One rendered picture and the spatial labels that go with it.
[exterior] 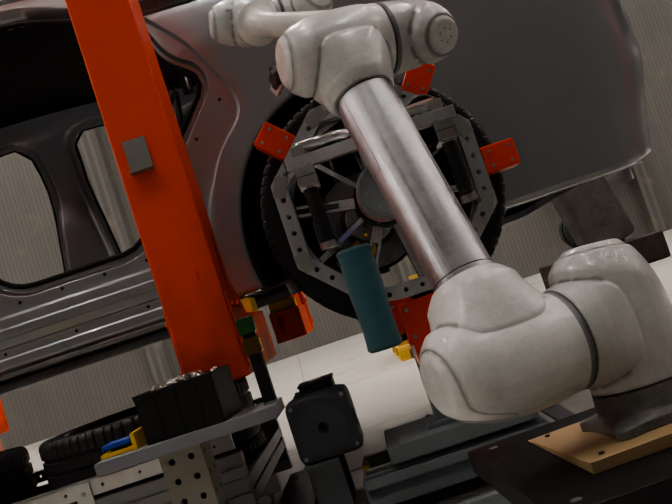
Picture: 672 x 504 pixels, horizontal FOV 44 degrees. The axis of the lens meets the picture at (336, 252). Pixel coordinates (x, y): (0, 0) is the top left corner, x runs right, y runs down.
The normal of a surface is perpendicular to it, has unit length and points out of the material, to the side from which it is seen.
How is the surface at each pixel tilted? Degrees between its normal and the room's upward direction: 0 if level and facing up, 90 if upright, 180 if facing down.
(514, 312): 65
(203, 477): 90
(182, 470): 90
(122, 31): 90
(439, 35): 115
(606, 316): 79
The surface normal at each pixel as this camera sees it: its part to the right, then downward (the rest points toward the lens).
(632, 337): 0.21, -0.12
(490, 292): -0.01, -0.50
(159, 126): -0.03, -0.05
